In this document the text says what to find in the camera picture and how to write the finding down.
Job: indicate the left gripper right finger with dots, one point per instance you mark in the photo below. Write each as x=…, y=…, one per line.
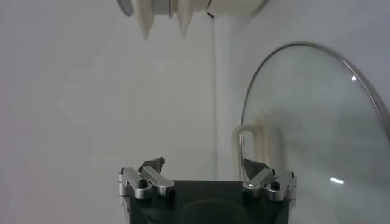
x=259, y=179

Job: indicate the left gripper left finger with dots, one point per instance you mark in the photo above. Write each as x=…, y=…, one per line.
x=158, y=179

